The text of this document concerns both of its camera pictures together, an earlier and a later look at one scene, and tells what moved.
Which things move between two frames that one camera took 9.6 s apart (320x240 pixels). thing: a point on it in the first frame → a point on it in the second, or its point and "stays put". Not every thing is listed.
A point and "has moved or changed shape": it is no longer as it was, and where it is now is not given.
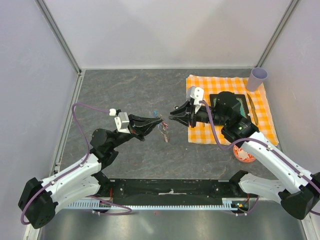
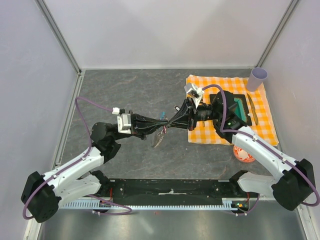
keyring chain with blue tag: [164, 134] has moved or changed shape
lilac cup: [255, 80] stays put
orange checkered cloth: [260, 108] stays put
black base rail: [171, 191] stays put
